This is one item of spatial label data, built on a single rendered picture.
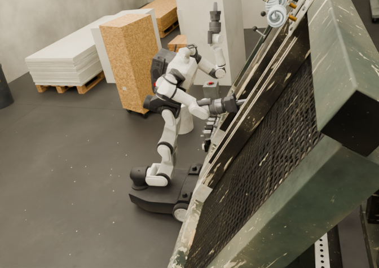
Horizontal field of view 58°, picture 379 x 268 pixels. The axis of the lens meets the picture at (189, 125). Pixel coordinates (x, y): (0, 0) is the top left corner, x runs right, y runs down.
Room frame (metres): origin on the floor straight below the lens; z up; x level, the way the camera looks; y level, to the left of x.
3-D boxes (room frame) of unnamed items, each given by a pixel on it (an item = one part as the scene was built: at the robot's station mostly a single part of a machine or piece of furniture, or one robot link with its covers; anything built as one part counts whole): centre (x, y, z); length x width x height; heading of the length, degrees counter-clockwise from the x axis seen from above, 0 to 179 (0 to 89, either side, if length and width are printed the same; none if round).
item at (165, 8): (8.89, 0.09, 0.22); 2.46 x 1.04 x 0.44; 153
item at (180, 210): (2.09, 0.18, 0.10); 0.20 x 0.05 x 0.20; 70
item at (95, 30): (5.85, 0.74, 0.48); 1.00 x 0.64 x 0.95; 153
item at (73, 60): (6.58, 1.50, 0.31); 2.46 x 1.04 x 0.63; 153
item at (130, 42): (4.33, 0.54, 0.63); 0.50 x 0.42 x 1.25; 136
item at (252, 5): (7.21, -1.86, 0.36); 0.58 x 0.45 x 0.72; 63
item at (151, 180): (2.44, 0.35, 0.28); 0.21 x 0.20 x 0.13; 70
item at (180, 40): (6.16, -0.20, 0.15); 0.61 x 0.51 x 0.31; 153
